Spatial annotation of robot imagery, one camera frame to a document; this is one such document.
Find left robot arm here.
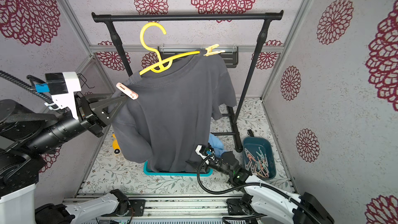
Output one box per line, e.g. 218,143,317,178
1,94,133,224

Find dark grey t-shirt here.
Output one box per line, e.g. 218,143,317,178
112,50,236,173

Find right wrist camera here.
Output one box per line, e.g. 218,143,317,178
195,144,215,159

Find pink clothespin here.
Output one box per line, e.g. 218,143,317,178
116,83,138,100

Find light blue garment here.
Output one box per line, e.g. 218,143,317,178
208,133,226,158

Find yellow plush toy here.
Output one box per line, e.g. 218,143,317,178
112,134,121,155

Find black wall shelf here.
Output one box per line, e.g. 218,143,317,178
157,46,238,68

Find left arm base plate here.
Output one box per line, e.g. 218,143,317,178
102,199,146,217

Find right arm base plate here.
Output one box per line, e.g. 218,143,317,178
226,198,256,216

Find teal laundry basket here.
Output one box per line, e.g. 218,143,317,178
143,161,213,177

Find dark teal clothespin bin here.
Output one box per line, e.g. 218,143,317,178
243,136,277,180

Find colourful clothespins pile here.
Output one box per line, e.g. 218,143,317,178
244,148,269,178

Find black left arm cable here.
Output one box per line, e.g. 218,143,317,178
0,69,60,110

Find beige clothespin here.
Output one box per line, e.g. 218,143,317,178
205,44,226,57

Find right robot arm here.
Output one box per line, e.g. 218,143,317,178
196,146,335,224

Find yellow plastic hanger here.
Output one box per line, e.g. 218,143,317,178
139,22,200,76

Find black clothes rack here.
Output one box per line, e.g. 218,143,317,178
91,10,284,152

